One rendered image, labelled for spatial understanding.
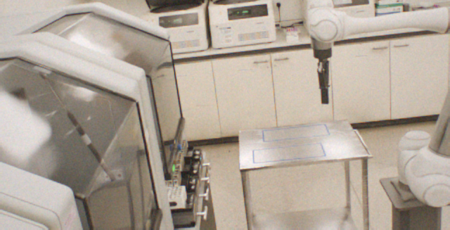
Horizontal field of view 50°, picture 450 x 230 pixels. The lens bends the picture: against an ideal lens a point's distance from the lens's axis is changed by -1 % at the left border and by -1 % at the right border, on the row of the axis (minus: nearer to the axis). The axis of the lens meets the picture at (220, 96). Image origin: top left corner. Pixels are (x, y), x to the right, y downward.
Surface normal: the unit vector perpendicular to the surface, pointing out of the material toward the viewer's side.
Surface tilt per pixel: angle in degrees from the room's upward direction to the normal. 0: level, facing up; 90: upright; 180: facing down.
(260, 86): 90
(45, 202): 29
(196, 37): 90
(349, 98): 90
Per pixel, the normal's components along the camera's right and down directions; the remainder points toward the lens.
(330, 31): -0.26, 0.32
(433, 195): -0.07, 0.47
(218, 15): -0.07, -0.20
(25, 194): 0.37, -0.87
